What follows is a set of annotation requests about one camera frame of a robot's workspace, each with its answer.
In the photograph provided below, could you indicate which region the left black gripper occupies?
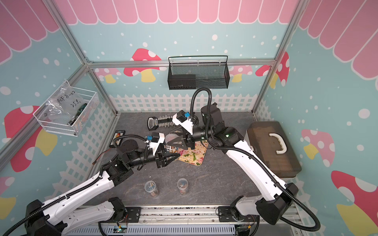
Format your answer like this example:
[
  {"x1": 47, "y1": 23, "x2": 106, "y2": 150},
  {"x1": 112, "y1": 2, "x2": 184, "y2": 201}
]
[{"x1": 128, "y1": 141, "x2": 180, "y2": 169}]

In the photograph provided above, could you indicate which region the clear candy jar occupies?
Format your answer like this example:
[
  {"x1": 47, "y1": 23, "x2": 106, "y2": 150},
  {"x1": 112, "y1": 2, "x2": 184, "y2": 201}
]
[
  {"x1": 165, "y1": 133, "x2": 178, "y2": 151},
  {"x1": 144, "y1": 181, "x2": 159, "y2": 198},
  {"x1": 177, "y1": 178, "x2": 189, "y2": 195}
]

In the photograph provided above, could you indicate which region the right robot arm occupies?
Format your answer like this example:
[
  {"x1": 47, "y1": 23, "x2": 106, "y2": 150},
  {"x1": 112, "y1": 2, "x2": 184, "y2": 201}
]
[{"x1": 167, "y1": 88, "x2": 321, "y2": 232}]

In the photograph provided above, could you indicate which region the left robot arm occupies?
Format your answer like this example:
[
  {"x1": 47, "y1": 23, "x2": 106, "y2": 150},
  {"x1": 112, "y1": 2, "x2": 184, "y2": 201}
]
[{"x1": 4, "y1": 132, "x2": 180, "y2": 236}]

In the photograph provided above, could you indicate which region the floral rectangular tray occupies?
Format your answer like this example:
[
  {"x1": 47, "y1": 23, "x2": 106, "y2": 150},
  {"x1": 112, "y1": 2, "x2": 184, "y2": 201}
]
[{"x1": 177, "y1": 141, "x2": 209, "y2": 166}]

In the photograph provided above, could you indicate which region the black box in basket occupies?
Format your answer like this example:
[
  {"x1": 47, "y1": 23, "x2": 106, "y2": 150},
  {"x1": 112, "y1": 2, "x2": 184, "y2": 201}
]
[{"x1": 168, "y1": 74, "x2": 196, "y2": 90}]

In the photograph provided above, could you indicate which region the brown plastic toolbox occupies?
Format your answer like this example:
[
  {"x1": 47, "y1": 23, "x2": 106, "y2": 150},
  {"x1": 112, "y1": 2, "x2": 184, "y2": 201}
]
[{"x1": 245, "y1": 121, "x2": 302, "y2": 179}]

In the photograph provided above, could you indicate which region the green tool in basket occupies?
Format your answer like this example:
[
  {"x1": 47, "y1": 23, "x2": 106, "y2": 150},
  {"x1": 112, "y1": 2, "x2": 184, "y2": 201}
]
[{"x1": 67, "y1": 103, "x2": 87, "y2": 126}]

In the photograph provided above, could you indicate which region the clear plastic zip bag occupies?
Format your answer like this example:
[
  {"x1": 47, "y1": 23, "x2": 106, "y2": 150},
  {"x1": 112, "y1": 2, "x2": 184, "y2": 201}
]
[{"x1": 43, "y1": 81, "x2": 87, "y2": 123}]

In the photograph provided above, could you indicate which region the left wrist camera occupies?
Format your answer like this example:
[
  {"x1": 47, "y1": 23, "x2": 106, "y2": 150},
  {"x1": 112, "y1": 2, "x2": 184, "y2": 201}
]
[{"x1": 147, "y1": 132, "x2": 165, "y2": 155}]

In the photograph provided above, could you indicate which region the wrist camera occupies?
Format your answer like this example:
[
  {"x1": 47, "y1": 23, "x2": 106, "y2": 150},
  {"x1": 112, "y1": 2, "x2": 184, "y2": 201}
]
[
  {"x1": 172, "y1": 110, "x2": 194, "y2": 135},
  {"x1": 147, "y1": 132, "x2": 165, "y2": 155}
]

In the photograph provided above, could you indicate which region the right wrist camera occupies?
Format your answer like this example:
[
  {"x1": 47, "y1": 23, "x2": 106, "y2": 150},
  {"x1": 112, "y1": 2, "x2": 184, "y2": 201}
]
[{"x1": 172, "y1": 110, "x2": 194, "y2": 135}]

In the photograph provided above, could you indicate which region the black socket holder rail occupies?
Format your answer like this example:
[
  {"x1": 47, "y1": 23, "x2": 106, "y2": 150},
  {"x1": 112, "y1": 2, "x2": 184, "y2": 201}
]
[{"x1": 147, "y1": 116, "x2": 175, "y2": 131}]

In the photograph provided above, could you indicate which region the black wire mesh basket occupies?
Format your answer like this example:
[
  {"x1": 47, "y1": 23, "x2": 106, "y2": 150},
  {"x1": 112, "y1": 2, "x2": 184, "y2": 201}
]
[{"x1": 168, "y1": 55, "x2": 230, "y2": 89}]

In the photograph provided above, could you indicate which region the white wire basket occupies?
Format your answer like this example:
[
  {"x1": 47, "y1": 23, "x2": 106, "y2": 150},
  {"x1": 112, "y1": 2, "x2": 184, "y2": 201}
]
[{"x1": 33, "y1": 81, "x2": 99, "y2": 137}]

